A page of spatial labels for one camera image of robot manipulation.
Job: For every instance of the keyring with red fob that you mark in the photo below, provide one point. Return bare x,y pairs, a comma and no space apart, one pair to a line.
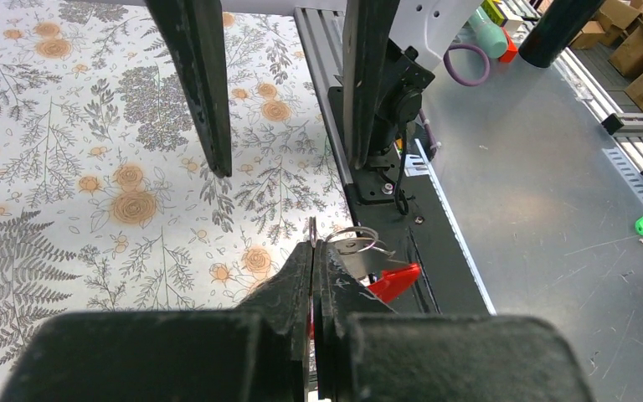
369,261

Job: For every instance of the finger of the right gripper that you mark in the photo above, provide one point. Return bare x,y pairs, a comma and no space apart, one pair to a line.
194,35
367,24

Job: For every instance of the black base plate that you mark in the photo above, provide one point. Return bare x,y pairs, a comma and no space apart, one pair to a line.
411,220

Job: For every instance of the cardboard boxes on shelf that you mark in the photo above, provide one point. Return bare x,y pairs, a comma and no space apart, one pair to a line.
610,47

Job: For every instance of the floral table mat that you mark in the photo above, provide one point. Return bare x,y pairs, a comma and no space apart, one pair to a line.
106,200

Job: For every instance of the teal bottle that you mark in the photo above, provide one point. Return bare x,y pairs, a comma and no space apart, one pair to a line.
490,37

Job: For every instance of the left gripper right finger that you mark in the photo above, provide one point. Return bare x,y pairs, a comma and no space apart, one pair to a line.
336,293

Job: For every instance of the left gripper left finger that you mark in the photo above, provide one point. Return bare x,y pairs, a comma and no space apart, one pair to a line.
284,300

